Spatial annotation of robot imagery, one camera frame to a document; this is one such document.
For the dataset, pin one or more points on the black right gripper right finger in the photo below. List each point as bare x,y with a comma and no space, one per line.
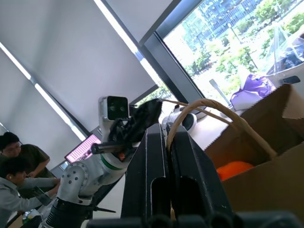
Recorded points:
197,180

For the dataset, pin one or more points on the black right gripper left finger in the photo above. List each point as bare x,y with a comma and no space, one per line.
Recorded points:
142,180

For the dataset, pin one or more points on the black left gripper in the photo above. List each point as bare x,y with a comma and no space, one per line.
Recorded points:
120,133

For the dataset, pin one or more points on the brown paper bag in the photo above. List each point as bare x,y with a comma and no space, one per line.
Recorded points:
266,185

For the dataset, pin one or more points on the orange plush toy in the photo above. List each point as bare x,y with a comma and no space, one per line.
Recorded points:
234,169

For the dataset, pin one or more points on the purple bag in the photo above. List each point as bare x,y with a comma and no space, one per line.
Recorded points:
255,91

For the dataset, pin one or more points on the laptop with pink screen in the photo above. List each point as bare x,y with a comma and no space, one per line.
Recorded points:
82,148

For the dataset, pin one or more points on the white headset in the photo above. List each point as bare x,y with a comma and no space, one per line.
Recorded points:
190,120

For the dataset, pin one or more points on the grey roller blind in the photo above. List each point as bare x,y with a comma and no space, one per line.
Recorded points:
26,104
147,16
71,59

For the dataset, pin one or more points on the person in dark shirt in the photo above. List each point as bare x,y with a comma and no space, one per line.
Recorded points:
31,159

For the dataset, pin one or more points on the person in grey hoodie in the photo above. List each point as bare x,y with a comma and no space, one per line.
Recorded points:
14,192

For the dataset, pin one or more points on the clear plastic cover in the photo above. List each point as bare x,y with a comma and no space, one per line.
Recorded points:
285,52

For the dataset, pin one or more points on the white head camera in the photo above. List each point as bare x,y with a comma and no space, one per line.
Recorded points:
114,108

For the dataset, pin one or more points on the dark window frame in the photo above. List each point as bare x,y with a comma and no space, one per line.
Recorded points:
171,69

